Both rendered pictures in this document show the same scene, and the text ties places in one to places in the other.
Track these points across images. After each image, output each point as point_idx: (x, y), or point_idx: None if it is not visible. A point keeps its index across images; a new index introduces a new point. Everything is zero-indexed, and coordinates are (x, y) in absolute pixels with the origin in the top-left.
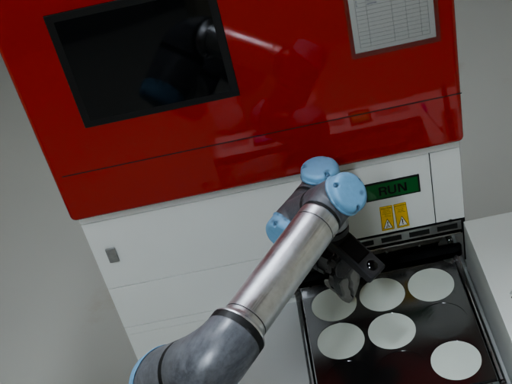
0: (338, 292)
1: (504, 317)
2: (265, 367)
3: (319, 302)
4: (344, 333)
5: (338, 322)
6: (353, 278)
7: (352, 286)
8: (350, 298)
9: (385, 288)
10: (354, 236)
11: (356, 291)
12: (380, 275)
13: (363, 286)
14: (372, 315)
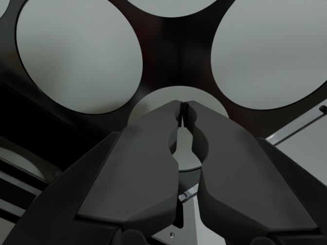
0: (298, 168)
1: None
2: (297, 141)
3: (188, 158)
4: (249, 61)
5: (221, 94)
6: (161, 162)
7: (172, 133)
8: (197, 105)
9: (61, 66)
10: (0, 232)
11: (117, 116)
12: (43, 101)
13: (96, 112)
14: (155, 30)
